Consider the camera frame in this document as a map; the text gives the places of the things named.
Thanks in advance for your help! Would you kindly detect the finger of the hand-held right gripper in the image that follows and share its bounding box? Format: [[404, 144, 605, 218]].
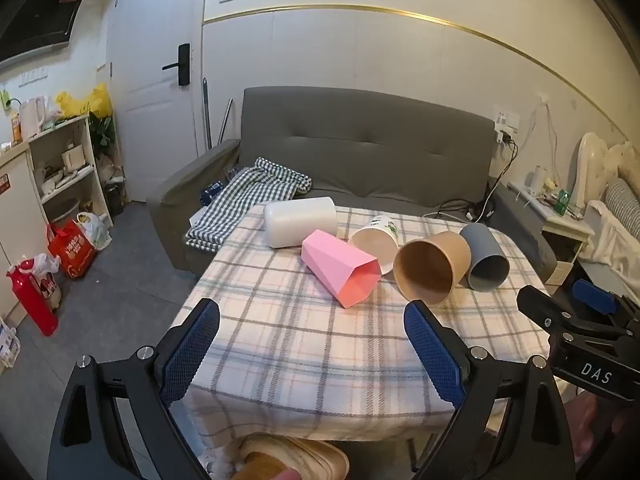
[[572, 278, 640, 332], [516, 284, 628, 345]]

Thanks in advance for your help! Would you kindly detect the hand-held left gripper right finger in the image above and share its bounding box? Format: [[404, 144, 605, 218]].
[[402, 300, 577, 480]]

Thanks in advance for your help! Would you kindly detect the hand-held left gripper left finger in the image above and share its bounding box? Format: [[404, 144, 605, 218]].
[[47, 298, 221, 480]]

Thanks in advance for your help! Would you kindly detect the grey plastic cup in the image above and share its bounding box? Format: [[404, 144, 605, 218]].
[[459, 223, 510, 292]]

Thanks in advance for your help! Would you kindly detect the brown paper cup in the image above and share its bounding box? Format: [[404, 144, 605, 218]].
[[393, 231, 472, 307]]

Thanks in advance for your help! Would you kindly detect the pink angular cup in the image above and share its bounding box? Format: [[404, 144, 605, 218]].
[[301, 229, 382, 309]]

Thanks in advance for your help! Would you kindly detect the white paper cup green print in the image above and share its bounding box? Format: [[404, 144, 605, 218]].
[[347, 215, 399, 276]]

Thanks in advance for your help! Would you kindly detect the white plastic cup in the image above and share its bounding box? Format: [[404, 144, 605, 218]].
[[263, 196, 338, 249]]

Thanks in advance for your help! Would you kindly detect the person's right hand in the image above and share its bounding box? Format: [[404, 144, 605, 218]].
[[569, 394, 616, 468]]

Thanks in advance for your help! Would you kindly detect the white bedding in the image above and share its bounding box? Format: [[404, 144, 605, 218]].
[[579, 200, 640, 287]]

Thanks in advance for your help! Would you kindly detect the white nightstand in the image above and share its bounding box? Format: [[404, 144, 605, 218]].
[[505, 181, 596, 282]]

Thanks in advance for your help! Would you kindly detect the striped pillow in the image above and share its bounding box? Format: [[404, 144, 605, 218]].
[[602, 177, 640, 227]]

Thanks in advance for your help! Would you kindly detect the plaid tablecloth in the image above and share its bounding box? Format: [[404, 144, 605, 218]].
[[172, 204, 556, 452]]

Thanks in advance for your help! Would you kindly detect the white bed headboard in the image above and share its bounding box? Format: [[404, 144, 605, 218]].
[[570, 132, 640, 212]]

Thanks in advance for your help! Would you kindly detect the beige wooden stool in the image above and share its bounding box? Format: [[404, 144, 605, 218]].
[[231, 432, 351, 480]]

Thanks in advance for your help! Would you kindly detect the checked blue white cloth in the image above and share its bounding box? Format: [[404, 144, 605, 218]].
[[185, 157, 313, 254]]

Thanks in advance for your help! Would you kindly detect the white plastic bag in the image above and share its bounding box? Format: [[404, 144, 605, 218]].
[[76, 211, 114, 251]]

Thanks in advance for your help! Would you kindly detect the red paper bag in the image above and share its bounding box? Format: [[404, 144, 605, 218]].
[[47, 218, 97, 281]]

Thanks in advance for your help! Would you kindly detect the cartoon printed bag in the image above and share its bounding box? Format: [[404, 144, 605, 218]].
[[31, 254, 65, 314]]

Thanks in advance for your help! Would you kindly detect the red bottle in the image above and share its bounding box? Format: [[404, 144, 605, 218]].
[[6, 260, 60, 337]]

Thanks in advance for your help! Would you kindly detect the grey sofa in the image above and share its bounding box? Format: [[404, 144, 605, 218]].
[[146, 86, 558, 282]]

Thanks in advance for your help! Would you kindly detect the white cabinet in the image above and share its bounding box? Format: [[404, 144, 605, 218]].
[[0, 142, 52, 322]]

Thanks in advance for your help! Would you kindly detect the white shelf unit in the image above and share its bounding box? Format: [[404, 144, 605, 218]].
[[27, 114, 114, 232]]

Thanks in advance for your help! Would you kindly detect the white door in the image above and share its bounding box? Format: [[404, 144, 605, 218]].
[[106, 0, 209, 204]]

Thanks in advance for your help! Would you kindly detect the metal stick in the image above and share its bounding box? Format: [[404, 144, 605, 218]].
[[217, 98, 234, 145]]

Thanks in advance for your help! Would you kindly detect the green plant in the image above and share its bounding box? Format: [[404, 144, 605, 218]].
[[88, 111, 117, 162]]

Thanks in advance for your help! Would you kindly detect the yellow plastic bag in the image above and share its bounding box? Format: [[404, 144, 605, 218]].
[[55, 83, 114, 120]]

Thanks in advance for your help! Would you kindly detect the white electric kettle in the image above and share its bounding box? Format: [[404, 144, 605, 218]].
[[19, 97, 47, 139]]

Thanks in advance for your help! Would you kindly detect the black range hood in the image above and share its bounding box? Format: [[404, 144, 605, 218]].
[[0, 0, 99, 59]]

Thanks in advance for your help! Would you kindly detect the black cable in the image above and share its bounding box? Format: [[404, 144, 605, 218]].
[[422, 140, 519, 223]]

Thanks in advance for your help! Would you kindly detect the white cable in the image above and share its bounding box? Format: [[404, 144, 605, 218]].
[[520, 92, 561, 181]]

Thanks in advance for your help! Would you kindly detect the wall outlet with chargers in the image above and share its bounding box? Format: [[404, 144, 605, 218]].
[[492, 106, 521, 144]]

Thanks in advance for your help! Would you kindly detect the black door lock handle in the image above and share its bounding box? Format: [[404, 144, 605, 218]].
[[161, 43, 192, 86]]

